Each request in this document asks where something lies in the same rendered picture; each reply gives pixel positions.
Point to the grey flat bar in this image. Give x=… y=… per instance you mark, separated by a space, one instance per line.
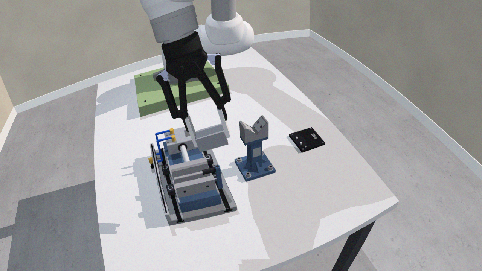
x=189 y=177

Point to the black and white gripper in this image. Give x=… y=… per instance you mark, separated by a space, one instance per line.
x=185 y=59

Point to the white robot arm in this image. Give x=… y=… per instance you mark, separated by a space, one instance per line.
x=224 y=32

